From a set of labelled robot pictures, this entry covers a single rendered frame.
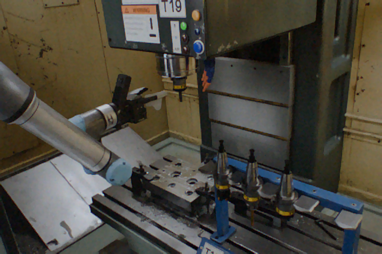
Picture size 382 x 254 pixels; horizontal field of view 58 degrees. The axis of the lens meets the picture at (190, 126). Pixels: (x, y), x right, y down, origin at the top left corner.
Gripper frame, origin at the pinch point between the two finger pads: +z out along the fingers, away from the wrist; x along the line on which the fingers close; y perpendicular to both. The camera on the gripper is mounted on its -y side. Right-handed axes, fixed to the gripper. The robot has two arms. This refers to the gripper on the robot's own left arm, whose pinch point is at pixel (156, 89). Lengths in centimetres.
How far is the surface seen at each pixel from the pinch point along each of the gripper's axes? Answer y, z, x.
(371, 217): 88, 84, 55
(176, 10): -28.1, -7.7, 22.2
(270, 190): 22, -4, 48
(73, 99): 28, 19, -101
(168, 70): -5.9, 4.7, 2.5
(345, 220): 22, -5, 69
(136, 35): -20.7, -7.9, 4.2
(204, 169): 21.8, -5.4, 24.7
